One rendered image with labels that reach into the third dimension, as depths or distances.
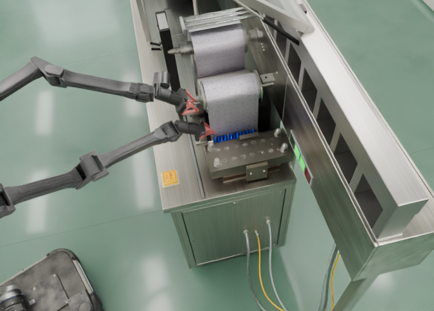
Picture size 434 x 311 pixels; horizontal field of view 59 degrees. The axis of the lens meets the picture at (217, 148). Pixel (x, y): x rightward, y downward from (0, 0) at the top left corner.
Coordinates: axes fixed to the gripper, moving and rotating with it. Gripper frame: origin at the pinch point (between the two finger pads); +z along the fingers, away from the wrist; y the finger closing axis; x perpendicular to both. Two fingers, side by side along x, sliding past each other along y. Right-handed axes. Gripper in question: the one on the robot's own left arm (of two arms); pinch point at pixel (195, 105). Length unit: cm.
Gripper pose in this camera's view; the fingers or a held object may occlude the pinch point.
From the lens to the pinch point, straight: 175.6
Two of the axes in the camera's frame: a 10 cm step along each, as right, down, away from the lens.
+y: 2.2, 7.7, -6.0
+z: 7.9, 2.2, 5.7
